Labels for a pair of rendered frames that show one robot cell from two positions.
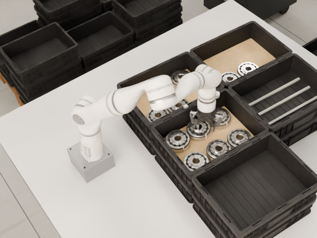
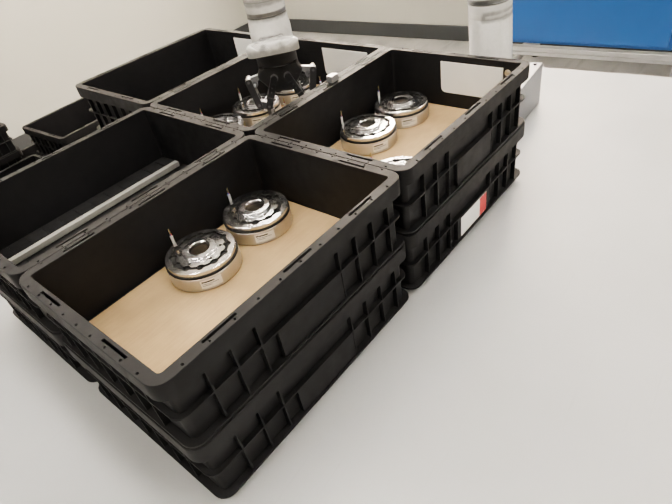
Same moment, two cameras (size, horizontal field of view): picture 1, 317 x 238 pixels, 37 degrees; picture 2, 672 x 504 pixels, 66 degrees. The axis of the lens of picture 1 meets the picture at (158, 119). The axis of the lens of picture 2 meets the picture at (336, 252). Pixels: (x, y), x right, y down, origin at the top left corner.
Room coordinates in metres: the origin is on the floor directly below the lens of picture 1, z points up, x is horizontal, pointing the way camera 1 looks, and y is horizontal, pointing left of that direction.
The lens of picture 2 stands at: (2.24, -0.42, 1.29)
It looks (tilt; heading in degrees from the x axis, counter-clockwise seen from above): 39 degrees down; 165
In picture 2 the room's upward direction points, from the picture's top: 11 degrees counter-clockwise
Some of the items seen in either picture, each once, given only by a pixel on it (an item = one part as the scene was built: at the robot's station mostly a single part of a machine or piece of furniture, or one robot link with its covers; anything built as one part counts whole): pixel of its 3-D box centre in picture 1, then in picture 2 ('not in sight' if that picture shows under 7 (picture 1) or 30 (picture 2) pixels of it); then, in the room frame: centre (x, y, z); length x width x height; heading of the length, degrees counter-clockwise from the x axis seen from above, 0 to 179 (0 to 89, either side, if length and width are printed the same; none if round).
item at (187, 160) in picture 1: (196, 162); (291, 83); (1.11, -0.14, 0.86); 0.10 x 0.10 x 0.01
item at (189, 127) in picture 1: (198, 127); not in sight; (1.29, -0.17, 0.86); 0.10 x 0.10 x 0.01
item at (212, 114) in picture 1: (206, 112); (278, 64); (1.28, -0.20, 0.96); 0.08 x 0.08 x 0.09
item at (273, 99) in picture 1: (281, 97); (111, 204); (1.41, -0.56, 0.87); 0.40 x 0.30 x 0.11; 118
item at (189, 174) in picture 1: (209, 130); (271, 80); (1.22, -0.21, 0.92); 0.40 x 0.30 x 0.02; 118
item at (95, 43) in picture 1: (100, 52); not in sight; (2.46, 0.36, 0.31); 0.40 x 0.30 x 0.34; 122
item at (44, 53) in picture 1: (46, 72); not in sight; (2.24, 0.69, 0.37); 0.40 x 0.30 x 0.45; 122
